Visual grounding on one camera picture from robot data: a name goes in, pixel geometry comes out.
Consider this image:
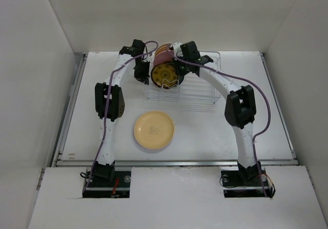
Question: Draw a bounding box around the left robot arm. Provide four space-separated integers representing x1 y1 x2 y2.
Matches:
90 39 151 186

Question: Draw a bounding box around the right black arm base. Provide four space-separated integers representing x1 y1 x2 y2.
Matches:
219 169 276 198

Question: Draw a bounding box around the white wire dish rack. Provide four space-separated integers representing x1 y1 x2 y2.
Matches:
143 50 222 112

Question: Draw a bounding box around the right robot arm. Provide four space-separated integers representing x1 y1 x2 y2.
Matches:
170 41 260 185

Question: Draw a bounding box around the pink plastic plate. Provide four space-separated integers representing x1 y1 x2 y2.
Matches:
153 50 175 66

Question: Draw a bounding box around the beige plastic plate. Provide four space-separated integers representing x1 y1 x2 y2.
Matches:
134 111 175 150

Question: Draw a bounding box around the yellow patterned plate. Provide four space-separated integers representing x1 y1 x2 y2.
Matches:
151 63 179 89

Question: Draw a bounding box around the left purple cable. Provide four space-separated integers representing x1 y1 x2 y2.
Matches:
84 40 158 189

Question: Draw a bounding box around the orange plastic plate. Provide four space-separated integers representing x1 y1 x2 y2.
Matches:
154 43 173 58

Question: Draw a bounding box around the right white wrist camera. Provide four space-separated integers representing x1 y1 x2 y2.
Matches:
169 41 183 57

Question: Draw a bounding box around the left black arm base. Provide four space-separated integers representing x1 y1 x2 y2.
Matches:
80 165 132 198

